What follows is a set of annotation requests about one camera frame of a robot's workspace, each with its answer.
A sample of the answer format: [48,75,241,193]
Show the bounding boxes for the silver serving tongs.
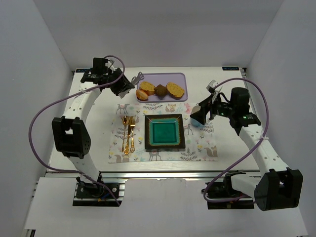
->
[131,72,145,86]

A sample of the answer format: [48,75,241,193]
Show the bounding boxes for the orange glazed bread roll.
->
[135,89,149,101]

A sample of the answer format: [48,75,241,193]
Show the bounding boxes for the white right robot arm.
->
[190,86,303,211]

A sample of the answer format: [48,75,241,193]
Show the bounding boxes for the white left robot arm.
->
[52,56,135,183]

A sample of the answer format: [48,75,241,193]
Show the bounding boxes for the left yellow bread slice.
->
[139,81,156,96]

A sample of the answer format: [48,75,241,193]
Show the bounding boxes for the yellow bread slice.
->
[166,82,185,99]
[139,81,156,96]

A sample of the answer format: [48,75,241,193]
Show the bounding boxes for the right yellow bread slice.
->
[166,82,185,99]

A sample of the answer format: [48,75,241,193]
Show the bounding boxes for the blue ceramic mug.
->
[190,105,206,127]

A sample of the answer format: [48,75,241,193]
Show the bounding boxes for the gold spoon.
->
[121,116,129,152]

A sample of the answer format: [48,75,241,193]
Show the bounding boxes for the lavender plastic tray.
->
[137,73,188,103]

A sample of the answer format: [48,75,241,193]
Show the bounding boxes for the gold fork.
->
[130,117,136,153]

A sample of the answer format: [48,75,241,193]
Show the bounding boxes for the brown chocolate bun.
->
[155,84,168,98]

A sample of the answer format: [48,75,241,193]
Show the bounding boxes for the right blue table label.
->
[222,66,239,71]

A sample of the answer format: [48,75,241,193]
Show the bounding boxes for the blue table label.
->
[75,69,90,73]
[222,66,239,71]

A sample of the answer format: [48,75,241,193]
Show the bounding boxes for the green black square plate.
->
[144,114,186,151]

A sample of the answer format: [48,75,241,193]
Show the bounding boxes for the left blue table label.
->
[75,69,90,73]

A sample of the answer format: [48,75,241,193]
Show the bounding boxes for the animal print placemat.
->
[108,103,218,163]

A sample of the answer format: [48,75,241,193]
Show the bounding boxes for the gold knife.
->
[123,117,132,155]

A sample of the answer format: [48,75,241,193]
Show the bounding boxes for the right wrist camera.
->
[206,80,218,94]

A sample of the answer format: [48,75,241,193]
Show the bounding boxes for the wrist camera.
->
[206,80,218,94]
[92,57,108,75]

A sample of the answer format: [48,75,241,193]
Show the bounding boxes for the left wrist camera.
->
[92,57,108,75]

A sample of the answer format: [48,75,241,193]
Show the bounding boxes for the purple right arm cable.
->
[203,78,270,203]

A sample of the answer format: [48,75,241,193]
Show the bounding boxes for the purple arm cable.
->
[28,55,126,205]
[203,78,270,203]

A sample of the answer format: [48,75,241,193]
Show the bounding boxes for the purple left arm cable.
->
[28,55,126,205]

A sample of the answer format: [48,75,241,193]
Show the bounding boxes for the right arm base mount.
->
[206,171,254,210]

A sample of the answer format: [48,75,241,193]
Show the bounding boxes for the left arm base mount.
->
[73,182,125,207]

